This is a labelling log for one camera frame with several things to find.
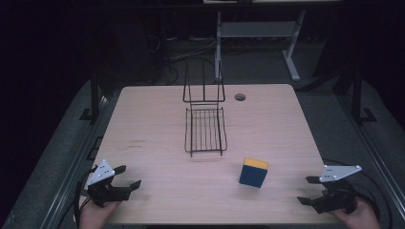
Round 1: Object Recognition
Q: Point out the blue and yellow block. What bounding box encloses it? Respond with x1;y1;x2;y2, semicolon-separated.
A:
238;156;269;189

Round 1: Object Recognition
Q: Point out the metal frame rail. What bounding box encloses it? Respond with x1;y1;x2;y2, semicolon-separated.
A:
39;90;122;229
335;94;405;220

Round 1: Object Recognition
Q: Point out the black wire rack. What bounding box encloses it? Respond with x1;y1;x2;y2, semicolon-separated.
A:
181;60;229;158

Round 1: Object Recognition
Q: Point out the black frame post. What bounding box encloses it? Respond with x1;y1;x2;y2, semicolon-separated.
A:
350;66;378;126
78;66;103;124

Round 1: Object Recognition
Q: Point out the person's right hand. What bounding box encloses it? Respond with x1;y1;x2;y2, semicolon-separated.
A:
329;196;382;229

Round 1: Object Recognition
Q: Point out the bundle of floor cables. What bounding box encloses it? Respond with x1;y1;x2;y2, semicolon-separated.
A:
144;32;222;87

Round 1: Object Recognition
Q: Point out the grey metal stand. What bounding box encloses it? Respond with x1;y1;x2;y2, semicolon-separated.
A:
214;9;308;83

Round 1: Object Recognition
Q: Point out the person's left hand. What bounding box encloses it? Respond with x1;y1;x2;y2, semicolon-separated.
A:
78;199;124;229

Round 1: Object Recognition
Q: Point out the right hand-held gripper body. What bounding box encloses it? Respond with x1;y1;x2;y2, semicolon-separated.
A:
310;164;363;215

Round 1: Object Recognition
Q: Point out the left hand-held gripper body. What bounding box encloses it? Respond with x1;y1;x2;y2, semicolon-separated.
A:
85;159;133;208

